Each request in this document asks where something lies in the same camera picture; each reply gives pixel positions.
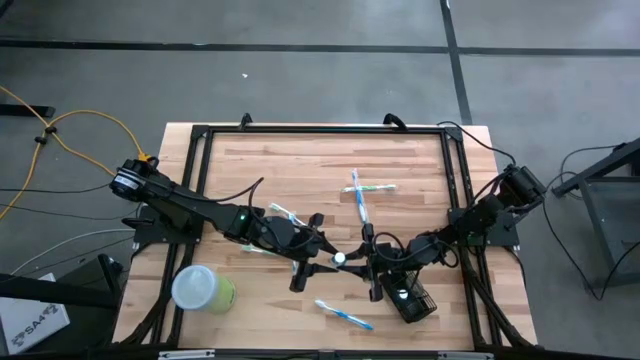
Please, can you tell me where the yellow cable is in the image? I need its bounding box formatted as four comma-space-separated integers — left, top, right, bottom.
0, 84, 151, 221

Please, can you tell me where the black floor stand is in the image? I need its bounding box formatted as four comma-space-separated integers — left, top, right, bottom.
0, 253, 124, 309

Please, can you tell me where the silver extrusion post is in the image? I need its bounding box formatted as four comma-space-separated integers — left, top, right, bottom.
158, 349, 216, 360
437, 351, 494, 360

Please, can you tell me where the black cart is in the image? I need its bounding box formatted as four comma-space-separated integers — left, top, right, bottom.
551, 137, 640, 287

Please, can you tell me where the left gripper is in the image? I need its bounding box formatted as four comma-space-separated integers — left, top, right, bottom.
252, 213, 341, 293

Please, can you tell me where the black floor bar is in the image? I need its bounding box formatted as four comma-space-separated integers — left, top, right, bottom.
0, 103, 56, 119

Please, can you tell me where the black wire basket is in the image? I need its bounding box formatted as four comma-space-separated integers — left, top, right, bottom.
378, 269, 438, 325

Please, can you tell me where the green plastic cup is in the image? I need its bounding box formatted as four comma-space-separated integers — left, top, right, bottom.
170, 264, 238, 315

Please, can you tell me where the white cardboard box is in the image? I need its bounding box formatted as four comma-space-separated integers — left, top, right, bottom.
0, 272, 71, 356

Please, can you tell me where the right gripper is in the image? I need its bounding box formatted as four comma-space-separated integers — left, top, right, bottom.
339, 224, 449, 303

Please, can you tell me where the black table frame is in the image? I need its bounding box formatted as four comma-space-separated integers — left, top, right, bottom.
113, 123, 537, 351

